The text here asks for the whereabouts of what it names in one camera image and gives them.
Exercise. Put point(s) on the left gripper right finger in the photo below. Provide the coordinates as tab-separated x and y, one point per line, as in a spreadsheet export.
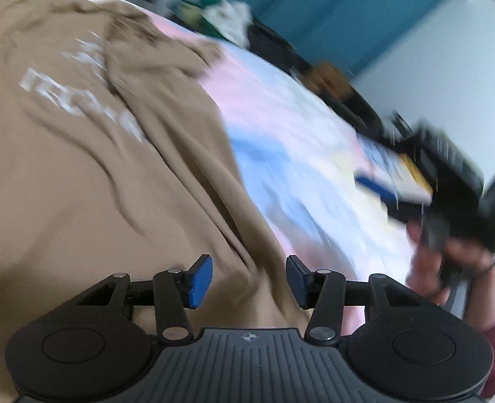
326	293

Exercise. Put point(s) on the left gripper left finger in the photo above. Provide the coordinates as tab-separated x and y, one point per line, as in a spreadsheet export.
171	293

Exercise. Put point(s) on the tan printed t-shirt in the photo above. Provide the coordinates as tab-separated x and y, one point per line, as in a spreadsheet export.
113	158

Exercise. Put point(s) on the pile of mixed clothes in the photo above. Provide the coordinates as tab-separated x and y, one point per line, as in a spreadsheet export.
221	19

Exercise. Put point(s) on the person's right hand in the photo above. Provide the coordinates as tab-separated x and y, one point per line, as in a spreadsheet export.
468	257

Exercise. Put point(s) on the pastel tie-dye bed sheet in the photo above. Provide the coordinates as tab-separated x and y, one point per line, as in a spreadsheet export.
297	161

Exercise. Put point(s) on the brown cardboard box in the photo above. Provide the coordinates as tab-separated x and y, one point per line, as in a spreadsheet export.
325	78

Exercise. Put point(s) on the blue curtain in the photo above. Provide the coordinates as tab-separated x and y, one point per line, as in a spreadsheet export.
350	34

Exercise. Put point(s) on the black open suitcase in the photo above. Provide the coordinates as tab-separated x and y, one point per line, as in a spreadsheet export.
269	45

